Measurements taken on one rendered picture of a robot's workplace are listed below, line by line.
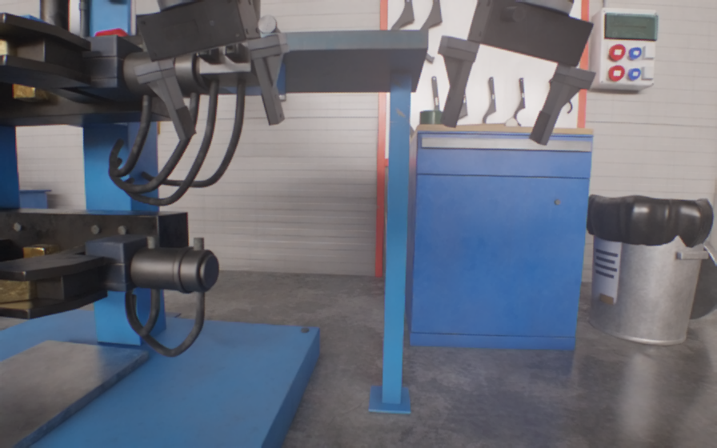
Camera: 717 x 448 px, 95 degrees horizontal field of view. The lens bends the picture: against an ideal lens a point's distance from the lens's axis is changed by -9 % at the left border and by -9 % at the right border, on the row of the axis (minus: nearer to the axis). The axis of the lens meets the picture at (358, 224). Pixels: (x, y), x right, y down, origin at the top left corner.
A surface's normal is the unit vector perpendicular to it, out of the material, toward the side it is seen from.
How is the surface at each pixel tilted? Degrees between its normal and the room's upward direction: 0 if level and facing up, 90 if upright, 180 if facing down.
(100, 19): 90
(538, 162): 90
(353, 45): 90
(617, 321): 93
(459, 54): 114
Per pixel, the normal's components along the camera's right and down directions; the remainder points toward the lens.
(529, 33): 0.08, 0.50
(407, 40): -0.08, 0.11
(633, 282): -0.73, 0.11
